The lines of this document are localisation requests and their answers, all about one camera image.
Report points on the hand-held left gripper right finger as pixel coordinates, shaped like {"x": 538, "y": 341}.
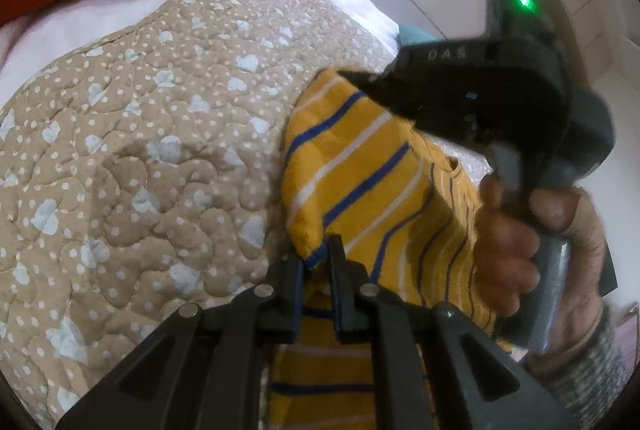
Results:
{"x": 333, "y": 282}

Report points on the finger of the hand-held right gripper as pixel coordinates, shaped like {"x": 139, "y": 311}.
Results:
{"x": 380, "y": 90}

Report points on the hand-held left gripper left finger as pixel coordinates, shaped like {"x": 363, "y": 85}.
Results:
{"x": 298, "y": 282}

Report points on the yellow striped shirt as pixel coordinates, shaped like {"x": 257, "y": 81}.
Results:
{"x": 360, "y": 180}

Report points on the person's right forearm grey sleeve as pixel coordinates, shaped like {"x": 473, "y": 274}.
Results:
{"x": 580, "y": 370}

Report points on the person's right hand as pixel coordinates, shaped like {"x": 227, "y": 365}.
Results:
{"x": 505, "y": 250}

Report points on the teal pillow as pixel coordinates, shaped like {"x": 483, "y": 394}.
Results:
{"x": 412, "y": 34}

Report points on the beige dotted quilted blanket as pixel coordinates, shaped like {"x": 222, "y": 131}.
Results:
{"x": 150, "y": 150}

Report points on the white bed sheet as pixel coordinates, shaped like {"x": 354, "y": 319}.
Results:
{"x": 35, "y": 40}

